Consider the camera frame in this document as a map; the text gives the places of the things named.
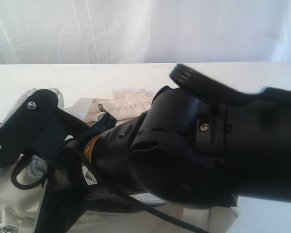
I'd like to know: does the white backdrop curtain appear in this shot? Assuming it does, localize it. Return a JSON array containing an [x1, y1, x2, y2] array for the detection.
[[0, 0, 291, 64]]

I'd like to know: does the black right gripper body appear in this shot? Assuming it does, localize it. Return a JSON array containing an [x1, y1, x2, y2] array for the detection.
[[48, 111, 119, 195]]

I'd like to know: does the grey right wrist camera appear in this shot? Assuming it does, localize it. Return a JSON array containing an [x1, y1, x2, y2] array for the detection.
[[0, 88, 71, 174]]

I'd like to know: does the beige fabric duffel bag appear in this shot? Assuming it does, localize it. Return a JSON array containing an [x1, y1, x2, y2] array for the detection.
[[0, 87, 241, 233]]

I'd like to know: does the black right camera cable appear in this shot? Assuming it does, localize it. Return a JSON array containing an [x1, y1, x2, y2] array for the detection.
[[11, 135, 204, 233]]

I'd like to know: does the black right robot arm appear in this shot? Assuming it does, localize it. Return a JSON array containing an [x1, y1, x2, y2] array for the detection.
[[60, 64, 291, 208]]

